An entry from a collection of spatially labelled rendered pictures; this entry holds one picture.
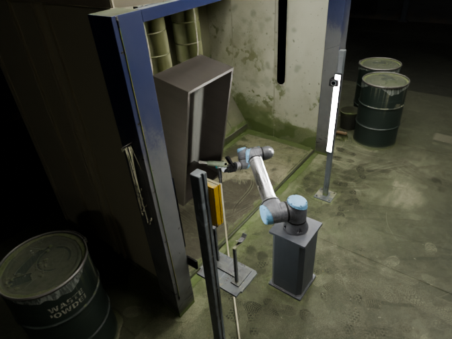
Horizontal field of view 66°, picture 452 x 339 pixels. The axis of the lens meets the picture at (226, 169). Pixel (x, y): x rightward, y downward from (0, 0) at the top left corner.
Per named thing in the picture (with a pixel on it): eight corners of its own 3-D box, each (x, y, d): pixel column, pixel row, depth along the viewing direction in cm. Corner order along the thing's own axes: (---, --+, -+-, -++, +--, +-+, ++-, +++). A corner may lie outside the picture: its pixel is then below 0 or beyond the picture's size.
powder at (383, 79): (364, 72, 479) (364, 71, 479) (408, 75, 460) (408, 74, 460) (361, 87, 439) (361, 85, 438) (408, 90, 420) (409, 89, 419)
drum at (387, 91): (354, 127, 529) (363, 70, 480) (396, 132, 509) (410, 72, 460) (350, 146, 485) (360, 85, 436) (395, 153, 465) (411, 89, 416)
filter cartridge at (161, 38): (159, 77, 431) (144, 3, 386) (182, 79, 414) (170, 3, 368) (138, 87, 406) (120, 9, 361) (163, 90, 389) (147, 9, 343)
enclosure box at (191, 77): (155, 189, 343) (152, 75, 265) (194, 160, 383) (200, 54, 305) (183, 206, 330) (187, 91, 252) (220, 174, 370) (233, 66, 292)
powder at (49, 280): (1, 317, 197) (0, 315, 196) (-7, 257, 235) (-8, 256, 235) (96, 270, 220) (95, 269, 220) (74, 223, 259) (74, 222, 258)
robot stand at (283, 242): (315, 276, 309) (322, 222, 274) (300, 301, 290) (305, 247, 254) (285, 261, 326) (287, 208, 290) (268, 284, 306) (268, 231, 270)
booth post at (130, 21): (180, 317, 284) (110, 17, 157) (165, 307, 294) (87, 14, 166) (194, 301, 296) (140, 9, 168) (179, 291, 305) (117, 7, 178)
